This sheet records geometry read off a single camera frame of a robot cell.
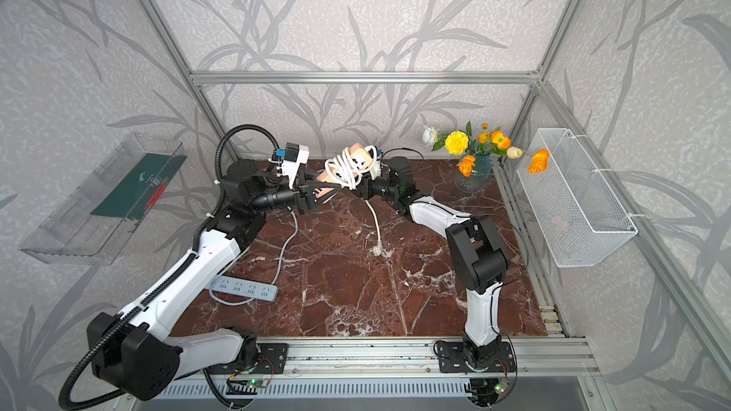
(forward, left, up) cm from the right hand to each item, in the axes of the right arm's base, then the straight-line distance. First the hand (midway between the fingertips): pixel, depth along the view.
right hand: (347, 179), depth 86 cm
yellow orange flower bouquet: (+9, -43, +6) cm, 44 cm away
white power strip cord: (-14, -9, -19) cm, 25 cm away
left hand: (-16, 0, +15) cm, 22 cm away
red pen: (-14, +45, +10) cm, 48 cm away
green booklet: (-14, +50, +11) cm, 53 cm away
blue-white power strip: (-27, +30, -18) cm, 44 cm away
